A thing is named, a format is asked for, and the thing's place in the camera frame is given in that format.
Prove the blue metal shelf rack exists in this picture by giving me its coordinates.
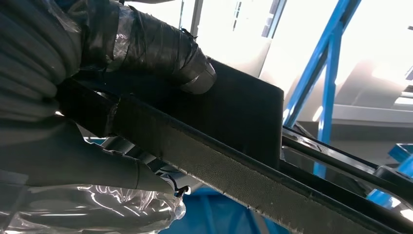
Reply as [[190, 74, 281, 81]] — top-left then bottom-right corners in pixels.
[[158, 0, 413, 234]]

